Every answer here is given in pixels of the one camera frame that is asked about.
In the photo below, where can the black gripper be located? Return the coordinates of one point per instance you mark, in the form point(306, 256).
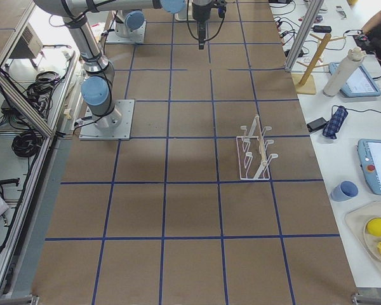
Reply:
point(199, 12)

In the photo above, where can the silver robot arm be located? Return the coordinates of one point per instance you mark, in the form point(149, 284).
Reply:
point(96, 90)
point(127, 22)

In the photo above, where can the blue cup on side table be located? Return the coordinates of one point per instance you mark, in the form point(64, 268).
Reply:
point(344, 191)

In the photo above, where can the wooden mug tree stand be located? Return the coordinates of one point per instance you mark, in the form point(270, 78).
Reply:
point(304, 83)

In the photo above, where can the black smartphone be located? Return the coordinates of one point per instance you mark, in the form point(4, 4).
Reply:
point(316, 125)

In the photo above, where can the white cylindrical bottle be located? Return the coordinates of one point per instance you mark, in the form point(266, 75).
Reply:
point(344, 71)

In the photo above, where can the folded blue plaid umbrella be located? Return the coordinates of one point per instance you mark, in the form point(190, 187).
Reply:
point(335, 123)

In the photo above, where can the blue teach pendant tablet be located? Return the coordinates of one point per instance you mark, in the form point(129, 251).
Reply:
point(360, 84)

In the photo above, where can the beige tray with fruit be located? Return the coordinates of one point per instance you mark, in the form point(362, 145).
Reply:
point(365, 224)

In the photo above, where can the yellow lemon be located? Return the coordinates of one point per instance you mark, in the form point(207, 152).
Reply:
point(373, 227)

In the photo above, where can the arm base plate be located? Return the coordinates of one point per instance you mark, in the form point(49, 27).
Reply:
point(115, 126)
point(121, 34)

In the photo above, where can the aluminium frame post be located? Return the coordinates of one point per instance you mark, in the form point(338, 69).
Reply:
point(303, 32)

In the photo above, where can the white wire cup rack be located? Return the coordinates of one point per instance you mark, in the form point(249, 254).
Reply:
point(252, 156)

